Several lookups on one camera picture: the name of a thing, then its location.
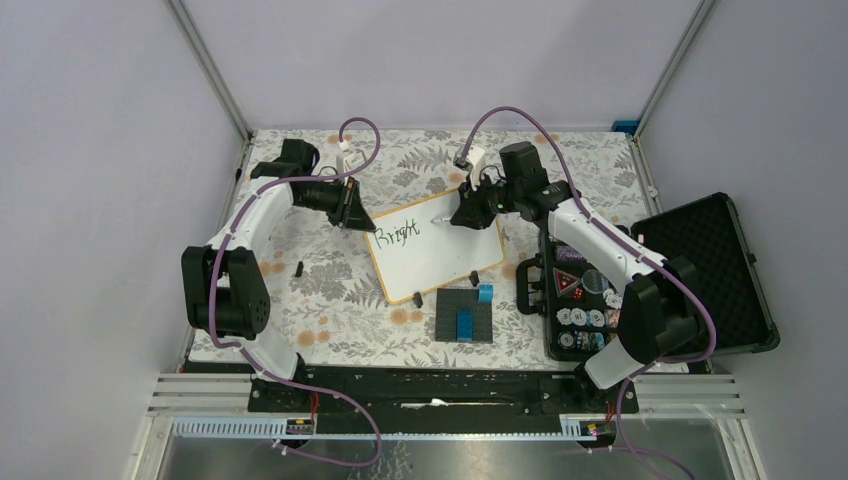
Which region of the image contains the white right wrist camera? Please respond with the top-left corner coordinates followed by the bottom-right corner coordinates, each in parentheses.
top-left (453, 146), bottom-right (486, 184)

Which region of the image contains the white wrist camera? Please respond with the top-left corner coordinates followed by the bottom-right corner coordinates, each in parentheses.
top-left (336, 150), bottom-right (367, 173)
top-left (453, 146), bottom-right (486, 184)

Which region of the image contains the yellow framed whiteboard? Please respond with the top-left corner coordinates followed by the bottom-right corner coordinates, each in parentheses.
top-left (365, 189), bottom-right (506, 304)

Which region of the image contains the white slotted cable duct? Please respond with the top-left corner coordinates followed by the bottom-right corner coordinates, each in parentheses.
top-left (170, 415), bottom-right (599, 441)

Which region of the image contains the dark grey brick baseplate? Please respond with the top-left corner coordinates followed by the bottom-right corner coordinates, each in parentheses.
top-left (434, 284), bottom-right (494, 343)

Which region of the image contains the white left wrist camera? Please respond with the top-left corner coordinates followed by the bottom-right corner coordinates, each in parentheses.
top-left (336, 150), bottom-right (367, 173)

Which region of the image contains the light blue toy brick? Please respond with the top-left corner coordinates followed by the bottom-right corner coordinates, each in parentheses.
top-left (477, 283), bottom-right (494, 304)

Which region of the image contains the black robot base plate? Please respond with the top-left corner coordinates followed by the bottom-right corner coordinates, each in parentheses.
top-left (248, 366), bottom-right (618, 435)

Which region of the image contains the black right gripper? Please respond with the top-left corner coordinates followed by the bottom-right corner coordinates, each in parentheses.
top-left (451, 171), bottom-right (523, 231)

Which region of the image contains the black poker chip case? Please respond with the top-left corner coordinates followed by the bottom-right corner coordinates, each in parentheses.
top-left (516, 193), bottom-right (780, 362)

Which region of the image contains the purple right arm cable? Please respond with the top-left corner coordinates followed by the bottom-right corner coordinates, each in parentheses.
top-left (454, 106), bottom-right (718, 480)

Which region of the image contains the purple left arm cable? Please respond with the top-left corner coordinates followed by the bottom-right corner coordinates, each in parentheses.
top-left (207, 117), bottom-right (384, 468)

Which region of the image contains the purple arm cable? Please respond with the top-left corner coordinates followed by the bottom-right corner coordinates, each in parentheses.
top-left (454, 106), bottom-right (718, 480)
top-left (207, 117), bottom-right (384, 468)

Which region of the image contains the blue corner bracket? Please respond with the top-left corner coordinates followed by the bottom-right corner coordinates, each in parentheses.
top-left (611, 120), bottom-right (640, 136)

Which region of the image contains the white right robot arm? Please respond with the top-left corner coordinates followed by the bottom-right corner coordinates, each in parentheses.
top-left (449, 142), bottom-right (709, 412)

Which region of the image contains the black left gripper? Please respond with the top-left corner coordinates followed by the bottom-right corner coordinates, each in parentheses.
top-left (295, 174), bottom-right (375, 231)

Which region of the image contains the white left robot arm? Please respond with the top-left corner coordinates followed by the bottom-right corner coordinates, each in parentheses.
top-left (181, 139), bottom-right (376, 411)

